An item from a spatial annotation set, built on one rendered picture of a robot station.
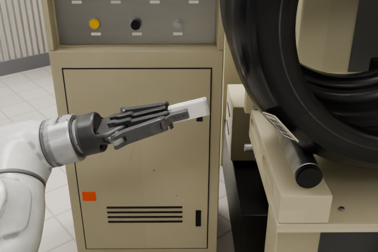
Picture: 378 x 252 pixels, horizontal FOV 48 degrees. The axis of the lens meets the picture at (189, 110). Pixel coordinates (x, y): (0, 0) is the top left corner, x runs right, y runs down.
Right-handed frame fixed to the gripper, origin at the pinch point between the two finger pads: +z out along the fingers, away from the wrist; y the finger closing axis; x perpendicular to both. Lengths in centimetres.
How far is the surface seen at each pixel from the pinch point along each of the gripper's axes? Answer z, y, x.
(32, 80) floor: -150, 269, 59
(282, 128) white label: 14.3, -10.4, 2.1
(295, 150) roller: 16.4, -4.7, 10.1
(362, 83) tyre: 35.4, 15.4, 10.2
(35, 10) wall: -139, 305, 9
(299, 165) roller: 16.0, -9.1, 10.3
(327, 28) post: 32.5, 26.5, 0.0
